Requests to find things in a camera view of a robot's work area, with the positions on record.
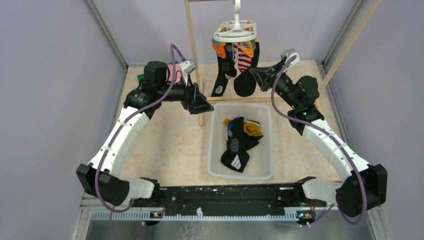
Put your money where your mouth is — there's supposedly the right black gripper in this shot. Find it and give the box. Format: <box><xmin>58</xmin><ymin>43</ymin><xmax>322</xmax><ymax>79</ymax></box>
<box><xmin>248</xmin><ymin>62</ymin><xmax>299</xmax><ymax>110</ymax></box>

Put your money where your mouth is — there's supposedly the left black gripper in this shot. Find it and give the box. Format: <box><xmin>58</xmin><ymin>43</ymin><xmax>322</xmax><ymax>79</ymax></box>
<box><xmin>157</xmin><ymin>72</ymin><xmax>214</xmax><ymax>114</ymax></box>

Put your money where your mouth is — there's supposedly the yellow sock with brown stripes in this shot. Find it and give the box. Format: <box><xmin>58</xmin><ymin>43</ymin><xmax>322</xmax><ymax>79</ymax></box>
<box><xmin>223</xmin><ymin>118</ymin><xmax>232</xmax><ymax>127</ymax></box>

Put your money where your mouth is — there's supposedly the white round clip hanger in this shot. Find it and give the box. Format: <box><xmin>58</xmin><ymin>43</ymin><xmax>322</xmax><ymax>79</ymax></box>
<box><xmin>213</xmin><ymin>0</ymin><xmax>257</xmax><ymax>43</ymax></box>

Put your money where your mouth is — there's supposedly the black sock with grey patches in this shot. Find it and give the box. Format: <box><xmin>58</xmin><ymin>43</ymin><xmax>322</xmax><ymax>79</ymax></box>
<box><xmin>220</xmin><ymin>117</ymin><xmax>250</xmax><ymax>173</ymax></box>

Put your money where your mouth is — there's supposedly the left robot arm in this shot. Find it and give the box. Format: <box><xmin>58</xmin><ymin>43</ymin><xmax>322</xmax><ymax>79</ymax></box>
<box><xmin>76</xmin><ymin>59</ymin><xmax>214</xmax><ymax>210</ymax></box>

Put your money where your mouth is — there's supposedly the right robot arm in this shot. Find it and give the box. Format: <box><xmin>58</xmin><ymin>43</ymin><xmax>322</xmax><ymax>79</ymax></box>
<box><xmin>247</xmin><ymin>61</ymin><xmax>388</xmax><ymax>225</ymax></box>

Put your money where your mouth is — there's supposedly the red white striped sock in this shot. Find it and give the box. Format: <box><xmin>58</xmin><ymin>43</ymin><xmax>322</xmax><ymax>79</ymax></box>
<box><xmin>232</xmin><ymin>42</ymin><xmax>254</xmax><ymax>73</ymax></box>

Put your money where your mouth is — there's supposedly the pink cloth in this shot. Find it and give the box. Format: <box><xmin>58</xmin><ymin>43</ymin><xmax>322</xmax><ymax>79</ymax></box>
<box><xmin>166</xmin><ymin>63</ymin><xmax>184</xmax><ymax>85</ymax></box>

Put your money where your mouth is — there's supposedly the green cloth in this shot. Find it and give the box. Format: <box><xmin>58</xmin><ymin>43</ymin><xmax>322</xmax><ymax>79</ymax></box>
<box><xmin>138</xmin><ymin>61</ymin><xmax>171</xmax><ymax>91</ymax></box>

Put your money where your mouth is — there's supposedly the white plastic basket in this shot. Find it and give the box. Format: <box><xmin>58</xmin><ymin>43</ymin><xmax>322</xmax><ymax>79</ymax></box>
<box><xmin>207</xmin><ymin>102</ymin><xmax>274</xmax><ymax>180</ymax></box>

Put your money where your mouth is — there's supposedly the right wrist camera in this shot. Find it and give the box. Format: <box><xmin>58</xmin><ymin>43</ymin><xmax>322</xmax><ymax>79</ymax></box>
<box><xmin>280</xmin><ymin>48</ymin><xmax>300</xmax><ymax>73</ymax></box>

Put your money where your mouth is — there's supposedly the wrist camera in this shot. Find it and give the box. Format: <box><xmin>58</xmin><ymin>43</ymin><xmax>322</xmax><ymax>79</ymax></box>
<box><xmin>280</xmin><ymin>48</ymin><xmax>300</xmax><ymax>73</ymax></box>
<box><xmin>179</xmin><ymin>59</ymin><xmax>198</xmax><ymax>86</ymax></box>

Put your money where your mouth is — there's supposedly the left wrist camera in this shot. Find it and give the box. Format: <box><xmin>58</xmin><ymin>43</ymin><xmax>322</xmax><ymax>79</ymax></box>
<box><xmin>179</xmin><ymin>59</ymin><xmax>198</xmax><ymax>86</ymax></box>

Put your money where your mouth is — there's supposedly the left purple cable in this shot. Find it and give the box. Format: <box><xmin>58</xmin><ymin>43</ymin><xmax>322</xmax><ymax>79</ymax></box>
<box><xmin>94</xmin><ymin>43</ymin><xmax>186</xmax><ymax>240</ymax></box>

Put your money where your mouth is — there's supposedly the wooden drying rack frame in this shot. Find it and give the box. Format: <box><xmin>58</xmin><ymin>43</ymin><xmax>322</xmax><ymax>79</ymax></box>
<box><xmin>184</xmin><ymin>0</ymin><xmax>383</xmax><ymax>127</ymax></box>

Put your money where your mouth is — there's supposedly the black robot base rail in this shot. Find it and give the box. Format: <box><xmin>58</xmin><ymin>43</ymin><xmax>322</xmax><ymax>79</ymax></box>
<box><xmin>133</xmin><ymin>182</ymin><xmax>328</xmax><ymax>222</ymax></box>

